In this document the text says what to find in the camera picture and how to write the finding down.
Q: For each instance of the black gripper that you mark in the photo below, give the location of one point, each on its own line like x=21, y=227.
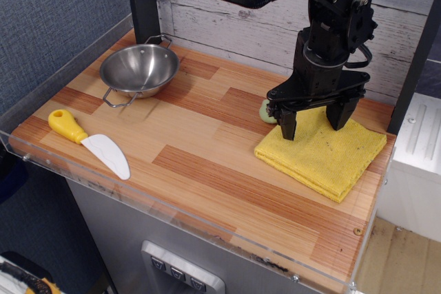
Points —
x=317, y=83

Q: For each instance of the yellow napkin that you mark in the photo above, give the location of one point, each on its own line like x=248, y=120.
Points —
x=325, y=160

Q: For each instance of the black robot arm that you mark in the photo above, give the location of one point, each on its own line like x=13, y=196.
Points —
x=338, y=30

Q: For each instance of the green toy vegetable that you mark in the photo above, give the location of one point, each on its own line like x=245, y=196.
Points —
x=264, y=116

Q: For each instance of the white ridged cabinet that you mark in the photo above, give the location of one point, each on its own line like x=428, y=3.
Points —
x=410, y=197

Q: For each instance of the clear acrylic table guard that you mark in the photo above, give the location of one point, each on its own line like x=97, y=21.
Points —
x=190, y=150

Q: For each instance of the silver dispenser panel with buttons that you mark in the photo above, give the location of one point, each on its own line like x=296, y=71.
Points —
x=170, y=273

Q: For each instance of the yellow object bottom left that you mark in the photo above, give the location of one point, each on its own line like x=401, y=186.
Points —
x=50, y=288

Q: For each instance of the stainless steel bowl with handles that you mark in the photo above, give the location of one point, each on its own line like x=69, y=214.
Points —
x=139, y=71

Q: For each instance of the black vertical post left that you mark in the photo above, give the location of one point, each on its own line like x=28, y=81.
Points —
x=145, y=19

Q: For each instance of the yellow handled white plastic knife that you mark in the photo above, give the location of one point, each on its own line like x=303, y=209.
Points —
x=105, y=149

